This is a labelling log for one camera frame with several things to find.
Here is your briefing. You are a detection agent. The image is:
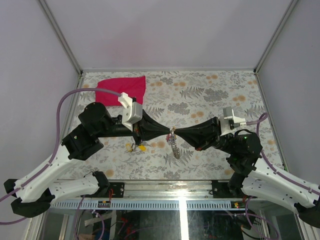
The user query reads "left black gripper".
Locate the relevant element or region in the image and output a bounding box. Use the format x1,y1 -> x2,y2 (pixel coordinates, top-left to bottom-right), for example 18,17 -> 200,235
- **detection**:
97,109 -> 172,146

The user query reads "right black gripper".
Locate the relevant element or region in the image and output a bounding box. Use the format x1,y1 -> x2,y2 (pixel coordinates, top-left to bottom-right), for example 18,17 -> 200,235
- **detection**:
174,116 -> 237,155

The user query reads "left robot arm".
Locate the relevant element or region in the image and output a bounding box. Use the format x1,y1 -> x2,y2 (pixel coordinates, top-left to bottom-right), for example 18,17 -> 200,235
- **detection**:
4,102 -> 170,218

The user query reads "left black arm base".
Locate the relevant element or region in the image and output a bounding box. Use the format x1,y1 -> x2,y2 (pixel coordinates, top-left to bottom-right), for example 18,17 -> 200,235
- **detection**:
109,182 -> 125,199

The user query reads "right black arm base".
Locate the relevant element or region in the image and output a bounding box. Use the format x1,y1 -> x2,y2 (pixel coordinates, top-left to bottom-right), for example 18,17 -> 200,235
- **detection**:
209,180 -> 235,199

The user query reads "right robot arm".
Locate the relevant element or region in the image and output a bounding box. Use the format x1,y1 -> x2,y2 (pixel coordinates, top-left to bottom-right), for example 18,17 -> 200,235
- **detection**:
174,117 -> 320,228

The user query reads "orange tag key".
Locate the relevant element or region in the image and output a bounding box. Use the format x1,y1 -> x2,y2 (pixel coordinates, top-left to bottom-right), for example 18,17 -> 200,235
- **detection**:
138,145 -> 147,152

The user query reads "yellow tag key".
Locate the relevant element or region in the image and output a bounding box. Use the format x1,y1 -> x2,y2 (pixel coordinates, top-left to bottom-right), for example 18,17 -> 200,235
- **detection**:
125,143 -> 135,153

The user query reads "pink folded cloth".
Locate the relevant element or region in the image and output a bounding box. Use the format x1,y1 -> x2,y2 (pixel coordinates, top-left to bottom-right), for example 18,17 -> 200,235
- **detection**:
95,76 -> 146,107

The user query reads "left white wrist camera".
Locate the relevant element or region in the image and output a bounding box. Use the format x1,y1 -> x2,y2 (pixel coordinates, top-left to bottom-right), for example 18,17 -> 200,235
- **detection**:
118,92 -> 143,132

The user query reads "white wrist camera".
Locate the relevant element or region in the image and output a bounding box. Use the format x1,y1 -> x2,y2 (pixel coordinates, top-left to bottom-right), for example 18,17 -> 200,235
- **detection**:
218,106 -> 247,136
118,92 -> 143,132

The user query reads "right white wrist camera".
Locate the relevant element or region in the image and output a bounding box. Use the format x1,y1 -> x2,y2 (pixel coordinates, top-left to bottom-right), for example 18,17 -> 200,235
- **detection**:
218,106 -> 247,136

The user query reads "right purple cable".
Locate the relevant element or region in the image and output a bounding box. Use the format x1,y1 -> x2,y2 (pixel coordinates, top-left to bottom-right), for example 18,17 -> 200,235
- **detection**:
246,112 -> 320,195

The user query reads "purple cable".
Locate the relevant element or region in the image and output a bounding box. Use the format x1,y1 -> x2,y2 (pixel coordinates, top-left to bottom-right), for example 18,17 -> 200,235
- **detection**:
0,88 -> 125,225
246,112 -> 320,195

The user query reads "aluminium front rail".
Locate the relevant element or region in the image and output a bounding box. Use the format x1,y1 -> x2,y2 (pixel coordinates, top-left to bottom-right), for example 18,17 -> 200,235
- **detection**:
57,179 -> 251,201

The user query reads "white slotted cable duct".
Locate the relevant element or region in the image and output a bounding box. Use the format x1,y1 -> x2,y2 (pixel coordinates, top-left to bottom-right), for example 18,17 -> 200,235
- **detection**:
51,199 -> 245,211

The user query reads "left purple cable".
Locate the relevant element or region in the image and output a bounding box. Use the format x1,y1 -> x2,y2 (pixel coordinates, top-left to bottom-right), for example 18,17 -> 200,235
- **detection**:
0,88 -> 125,225

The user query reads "right aluminium frame post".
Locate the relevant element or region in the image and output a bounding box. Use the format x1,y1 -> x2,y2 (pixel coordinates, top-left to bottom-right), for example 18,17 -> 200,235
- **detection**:
253,0 -> 300,75

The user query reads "aluminium frame post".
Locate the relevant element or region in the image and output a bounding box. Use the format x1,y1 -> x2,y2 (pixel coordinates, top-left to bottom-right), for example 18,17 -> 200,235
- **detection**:
253,0 -> 300,75
36,0 -> 83,75

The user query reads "left aluminium frame post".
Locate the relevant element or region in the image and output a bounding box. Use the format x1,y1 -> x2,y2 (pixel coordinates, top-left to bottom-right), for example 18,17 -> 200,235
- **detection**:
36,0 -> 83,75

